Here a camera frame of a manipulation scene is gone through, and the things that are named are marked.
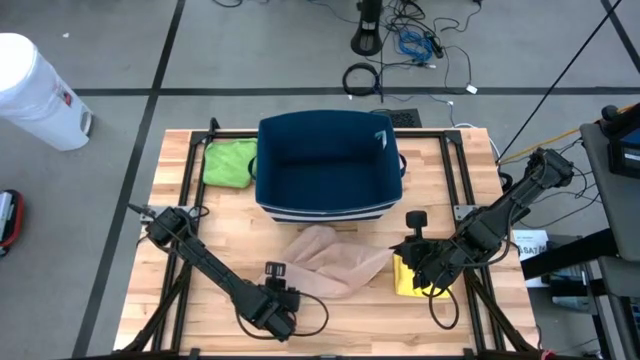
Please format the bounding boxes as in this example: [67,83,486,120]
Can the black monitor device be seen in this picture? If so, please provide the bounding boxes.
[599,103,640,180]

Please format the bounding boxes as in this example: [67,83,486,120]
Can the navy white-striped fabric basket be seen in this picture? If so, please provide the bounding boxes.
[248,109,409,224]

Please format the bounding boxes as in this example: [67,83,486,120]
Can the red and black device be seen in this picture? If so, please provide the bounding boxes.
[0,188,25,259]

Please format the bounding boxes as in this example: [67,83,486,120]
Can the black power strip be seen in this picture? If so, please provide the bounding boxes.
[423,32,446,59]

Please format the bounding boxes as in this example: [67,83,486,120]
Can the white cable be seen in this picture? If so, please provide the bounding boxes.
[439,97,501,159]

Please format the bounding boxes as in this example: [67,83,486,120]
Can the beige towel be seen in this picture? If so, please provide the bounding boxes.
[257,224,396,300]

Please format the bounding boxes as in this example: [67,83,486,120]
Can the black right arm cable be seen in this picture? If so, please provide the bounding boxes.
[427,284,460,331]

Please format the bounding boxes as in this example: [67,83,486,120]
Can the black stand base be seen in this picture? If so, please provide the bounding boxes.
[349,0,384,57]

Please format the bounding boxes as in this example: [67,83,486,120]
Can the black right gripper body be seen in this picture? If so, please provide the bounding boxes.
[389,237,471,292]

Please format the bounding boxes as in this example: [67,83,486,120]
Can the white trash can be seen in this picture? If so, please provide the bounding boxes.
[0,32,95,152]

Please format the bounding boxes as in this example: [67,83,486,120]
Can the blue cable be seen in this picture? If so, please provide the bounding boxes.
[397,29,435,64]

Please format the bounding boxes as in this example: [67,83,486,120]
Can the black crossbar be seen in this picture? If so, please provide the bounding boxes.
[519,228,619,281]

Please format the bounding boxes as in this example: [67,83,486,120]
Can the thin black slanted pole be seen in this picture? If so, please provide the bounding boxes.
[498,0,626,161]

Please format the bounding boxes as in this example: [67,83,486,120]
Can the yellow cable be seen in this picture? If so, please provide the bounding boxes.
[499,102,640,164]

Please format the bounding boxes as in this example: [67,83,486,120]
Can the black metal table frame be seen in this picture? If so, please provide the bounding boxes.
[117,117,544,360]

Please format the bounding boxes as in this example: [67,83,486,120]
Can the black floor vent grille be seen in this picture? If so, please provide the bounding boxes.
[369,108,424,129]

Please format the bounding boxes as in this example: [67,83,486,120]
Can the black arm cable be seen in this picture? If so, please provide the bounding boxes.
[427,284,460,331]
[234,292,331,341]

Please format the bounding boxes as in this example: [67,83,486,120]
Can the coiled black cable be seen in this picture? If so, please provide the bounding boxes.
[341,62,381,97]

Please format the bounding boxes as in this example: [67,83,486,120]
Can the green towel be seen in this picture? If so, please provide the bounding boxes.
[202,138,259,190]

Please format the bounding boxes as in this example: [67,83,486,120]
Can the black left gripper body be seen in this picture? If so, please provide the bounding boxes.
[257,277,302,344]

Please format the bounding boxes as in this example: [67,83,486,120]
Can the yellow towel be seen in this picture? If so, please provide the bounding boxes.
[393,253,452,300]

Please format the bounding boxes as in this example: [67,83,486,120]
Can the grey side cart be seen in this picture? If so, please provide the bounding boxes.
[579,122,640,360]

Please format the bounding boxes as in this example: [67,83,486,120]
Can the tangled black floor cables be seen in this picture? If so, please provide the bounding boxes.
[382,0,484,96]

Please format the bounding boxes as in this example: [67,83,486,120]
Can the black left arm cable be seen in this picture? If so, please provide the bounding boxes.
[234,292,331,341]

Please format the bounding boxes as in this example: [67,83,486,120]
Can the white printed paper sheet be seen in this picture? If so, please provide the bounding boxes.
[512,228,551,289]

